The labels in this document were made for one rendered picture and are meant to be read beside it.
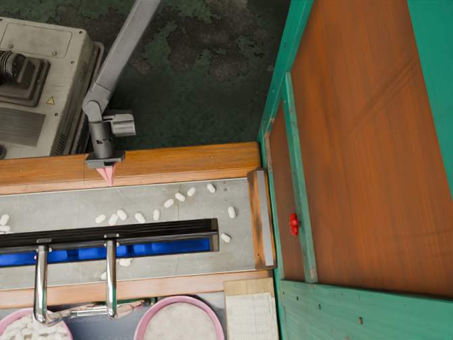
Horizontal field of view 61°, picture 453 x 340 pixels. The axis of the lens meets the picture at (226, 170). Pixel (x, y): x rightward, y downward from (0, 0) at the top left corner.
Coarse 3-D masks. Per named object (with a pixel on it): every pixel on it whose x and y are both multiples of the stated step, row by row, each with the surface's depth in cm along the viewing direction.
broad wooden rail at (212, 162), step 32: (0, 160) 127; (32, 160) 126; (64, 160) 127; (128, 160) 127; (160, 160) 127; (192, 160) 127; (224, 160) 127; (256, 160) 127; (0, 192) 125; (32, 192) 126
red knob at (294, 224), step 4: (292, 216) 73; (296, 216) 73; (292, 220) 73; (296, 220) 72; (292, 224) 73; (296, 224) 72; (300, 224) 74; (292, 228) 73; (296, 228) 72; (292, 232) 74; (296, 232) 73
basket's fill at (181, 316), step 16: (176, 304) 118; (192, 304) 119; (160, 320) 117; (176, 320) 117; (192, 320) 117; (208, 320) 118; (144, 336) 116; (160, 336) 116; (176, 336) 116; (192, 336) 116; (208, 336) 116
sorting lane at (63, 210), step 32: (64, 192) 126; (96, 192) 126; (128, 192) 126; (160, 192) 126; (224, 192) 127; (0, 224) 123; (32, 224) 124; (64, 224) 124; (96, 224) 124; (128, 224) 124; (224, 224) 124; (160, 256) 121; (192, 256) 121; (224, 256) 121; (0, 288) 118
